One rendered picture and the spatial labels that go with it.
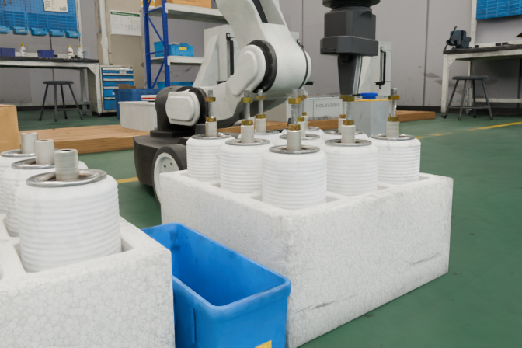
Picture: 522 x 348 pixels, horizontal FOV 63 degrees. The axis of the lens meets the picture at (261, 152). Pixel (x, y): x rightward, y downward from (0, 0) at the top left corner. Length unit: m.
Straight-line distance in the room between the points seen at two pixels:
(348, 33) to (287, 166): 0.22
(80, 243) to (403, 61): 6.31
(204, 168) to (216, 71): 2.45
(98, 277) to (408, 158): 0.53
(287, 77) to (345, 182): 0.54
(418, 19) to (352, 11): 5.89
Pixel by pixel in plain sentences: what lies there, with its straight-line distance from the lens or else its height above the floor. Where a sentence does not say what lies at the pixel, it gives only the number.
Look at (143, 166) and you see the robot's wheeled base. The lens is 1.44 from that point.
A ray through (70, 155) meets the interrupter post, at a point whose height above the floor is 0.28.
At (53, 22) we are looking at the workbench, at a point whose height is 1.28.
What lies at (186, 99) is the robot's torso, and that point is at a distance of 1.42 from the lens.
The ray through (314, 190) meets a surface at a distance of 0.60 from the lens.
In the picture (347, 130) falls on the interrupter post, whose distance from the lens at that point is 0.70.
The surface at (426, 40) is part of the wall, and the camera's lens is 6.46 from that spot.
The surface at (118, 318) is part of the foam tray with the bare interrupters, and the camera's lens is 0.46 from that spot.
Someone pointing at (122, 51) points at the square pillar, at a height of 0.95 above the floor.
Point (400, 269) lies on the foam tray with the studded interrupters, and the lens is 0.75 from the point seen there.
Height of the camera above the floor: 0.34
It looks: 8 degrees down
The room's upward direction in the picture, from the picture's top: 1 degrees counter-clockwise
